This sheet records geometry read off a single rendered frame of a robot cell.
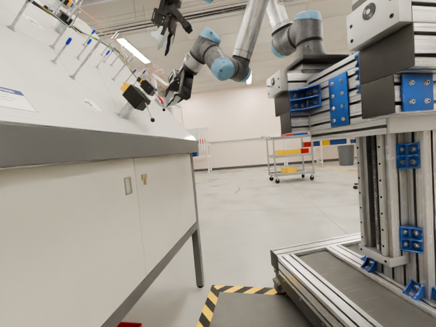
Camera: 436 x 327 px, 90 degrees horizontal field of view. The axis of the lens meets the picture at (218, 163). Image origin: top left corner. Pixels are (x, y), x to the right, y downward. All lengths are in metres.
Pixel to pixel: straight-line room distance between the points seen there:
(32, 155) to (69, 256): 0.23
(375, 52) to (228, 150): 8.59
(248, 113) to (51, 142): 8.88
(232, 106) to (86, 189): 8.84
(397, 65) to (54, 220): 0.80
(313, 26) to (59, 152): 1.08
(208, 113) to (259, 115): 2.11
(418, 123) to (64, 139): 0.90
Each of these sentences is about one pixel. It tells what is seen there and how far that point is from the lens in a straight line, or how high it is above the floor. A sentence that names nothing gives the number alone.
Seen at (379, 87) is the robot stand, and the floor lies 0.92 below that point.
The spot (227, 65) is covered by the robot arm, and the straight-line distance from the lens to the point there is 0.83.
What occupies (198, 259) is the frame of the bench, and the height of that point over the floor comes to 0.18.
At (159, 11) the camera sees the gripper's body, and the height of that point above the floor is 1.38.
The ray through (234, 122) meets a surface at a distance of 9.19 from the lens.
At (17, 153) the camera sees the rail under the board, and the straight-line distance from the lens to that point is 0.46.
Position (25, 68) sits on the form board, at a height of 1.01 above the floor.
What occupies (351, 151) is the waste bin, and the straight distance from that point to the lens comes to 7.73.
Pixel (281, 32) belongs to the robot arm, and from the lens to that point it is 1.30.
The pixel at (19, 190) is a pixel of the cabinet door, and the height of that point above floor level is 0.76.
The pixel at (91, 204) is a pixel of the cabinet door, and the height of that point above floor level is 0.70.
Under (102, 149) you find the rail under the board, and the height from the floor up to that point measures 0.82.
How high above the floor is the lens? 0.80
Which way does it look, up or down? 3 degrees down
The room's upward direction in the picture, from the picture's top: 5 degrees counter-clockwise
